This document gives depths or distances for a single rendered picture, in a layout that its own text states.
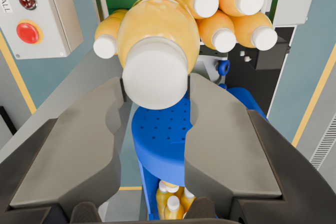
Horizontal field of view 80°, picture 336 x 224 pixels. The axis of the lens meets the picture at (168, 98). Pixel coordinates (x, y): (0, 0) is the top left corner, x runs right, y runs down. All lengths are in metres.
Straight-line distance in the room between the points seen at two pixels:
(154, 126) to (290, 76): 1.59
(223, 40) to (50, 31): 0.31
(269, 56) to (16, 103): 2.03
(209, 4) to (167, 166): 0.29
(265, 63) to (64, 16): 0.46
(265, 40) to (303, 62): 1.52
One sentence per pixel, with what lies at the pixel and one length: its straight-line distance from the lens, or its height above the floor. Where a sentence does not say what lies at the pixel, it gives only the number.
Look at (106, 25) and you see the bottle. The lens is 0.43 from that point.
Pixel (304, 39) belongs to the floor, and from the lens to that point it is 1.84.
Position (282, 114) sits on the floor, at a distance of 2.15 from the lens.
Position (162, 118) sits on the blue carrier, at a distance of 0.47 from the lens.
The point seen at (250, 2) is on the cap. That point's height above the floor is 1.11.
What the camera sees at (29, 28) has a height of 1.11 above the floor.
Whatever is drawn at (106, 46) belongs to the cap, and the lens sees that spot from 0.39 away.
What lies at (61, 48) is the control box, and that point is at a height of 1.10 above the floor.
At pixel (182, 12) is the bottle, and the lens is 0.16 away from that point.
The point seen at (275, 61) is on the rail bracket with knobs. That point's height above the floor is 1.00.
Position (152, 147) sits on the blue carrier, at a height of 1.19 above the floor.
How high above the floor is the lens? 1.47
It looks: 57 degrees down
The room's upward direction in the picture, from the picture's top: 179 degrees clockwise
